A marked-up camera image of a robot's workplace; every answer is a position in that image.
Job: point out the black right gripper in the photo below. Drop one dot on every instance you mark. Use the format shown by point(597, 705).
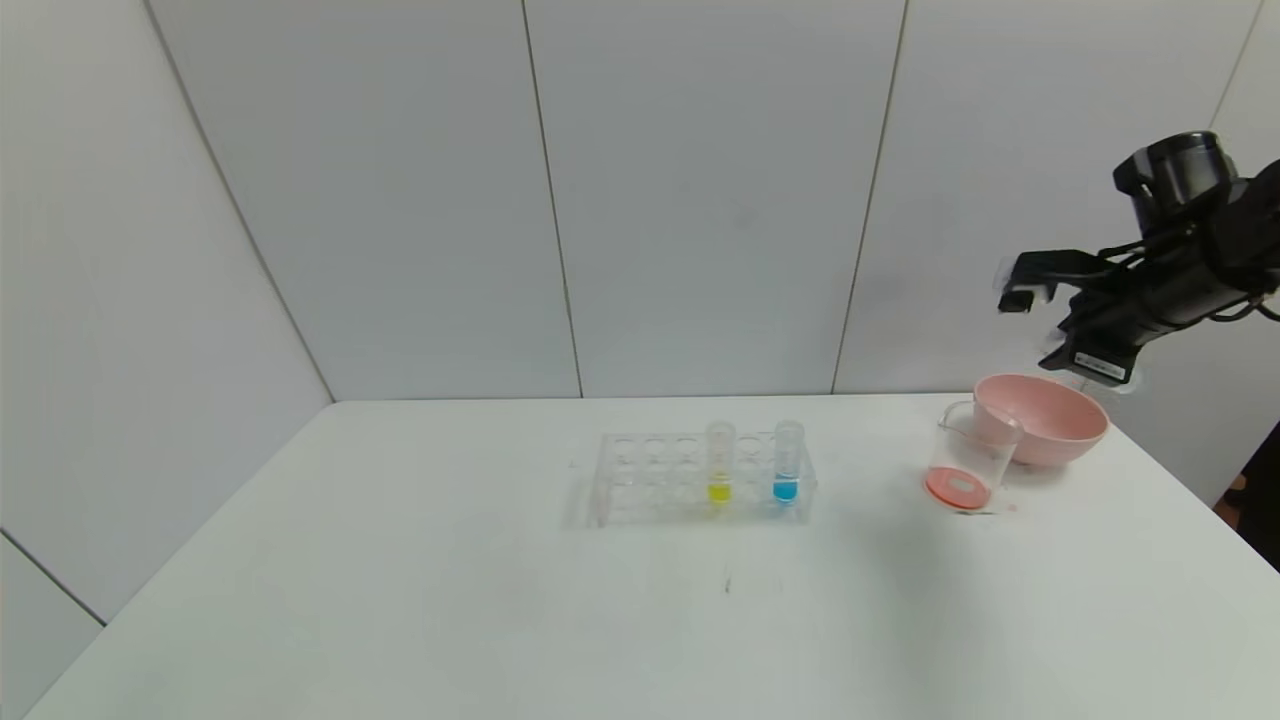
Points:
point(1098, 364)

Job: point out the test tube with blue pigment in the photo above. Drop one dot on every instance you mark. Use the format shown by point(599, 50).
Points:
point(786, 480)

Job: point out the test tube with yellow pigment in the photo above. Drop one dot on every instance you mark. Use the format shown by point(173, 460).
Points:
point(720, 480)

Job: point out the clear acrylic test tube rack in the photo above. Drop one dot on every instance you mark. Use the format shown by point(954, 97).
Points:
point(640, 480)

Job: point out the pink bowl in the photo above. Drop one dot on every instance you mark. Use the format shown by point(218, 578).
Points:
point(1050, 430)

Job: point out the clear glass beaker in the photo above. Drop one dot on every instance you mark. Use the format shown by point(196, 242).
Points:
point(965, 480)

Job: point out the dark background object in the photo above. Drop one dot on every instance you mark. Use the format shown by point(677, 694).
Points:
point(1255, 500)

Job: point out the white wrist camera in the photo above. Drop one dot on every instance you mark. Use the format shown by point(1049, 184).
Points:
point(1018, 298)

